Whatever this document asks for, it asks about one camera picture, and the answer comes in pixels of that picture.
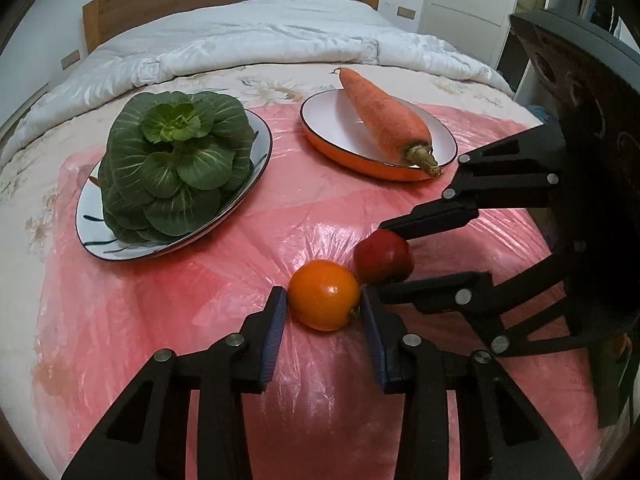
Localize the orange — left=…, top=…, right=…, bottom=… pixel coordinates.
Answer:
left=288, top=260, right=362, bottom=332

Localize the carrot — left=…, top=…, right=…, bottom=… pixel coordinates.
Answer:
left=334, top=67, right=443, bottom=177

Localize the orange enamel plate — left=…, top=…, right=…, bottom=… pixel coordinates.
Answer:
left=300, top=89, right=458, bottom=182

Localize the green bok choy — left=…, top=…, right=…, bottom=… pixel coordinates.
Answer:
left=97, top=91, right=256, bottom=246

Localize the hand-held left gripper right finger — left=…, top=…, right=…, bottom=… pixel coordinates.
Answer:
left=360, top=284, right=583, bottom=480

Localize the pink plastic sheet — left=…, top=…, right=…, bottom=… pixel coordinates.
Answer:
left=32, top=102, right=601, bottom=480

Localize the blue cloth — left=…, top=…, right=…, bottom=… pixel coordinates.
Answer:
left=525, top=104, right=558, bottom=126

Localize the white patterned plate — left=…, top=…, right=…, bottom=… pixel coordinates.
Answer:
left=76, top=107, right=273, bottom=261

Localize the white duvet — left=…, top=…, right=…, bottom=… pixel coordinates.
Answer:
left=0, top=0, right=513, bottom=166

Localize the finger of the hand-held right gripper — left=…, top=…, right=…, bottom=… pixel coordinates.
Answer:
left=380, top=122, right=567, bottom=241
left=377, top=255, right=572, bottom=359

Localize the red apple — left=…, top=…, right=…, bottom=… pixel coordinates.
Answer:
left=353, top=230, right=415, bottom=285

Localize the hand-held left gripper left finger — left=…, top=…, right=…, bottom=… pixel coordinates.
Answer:
left=61, top=286, right=289, bottom=480

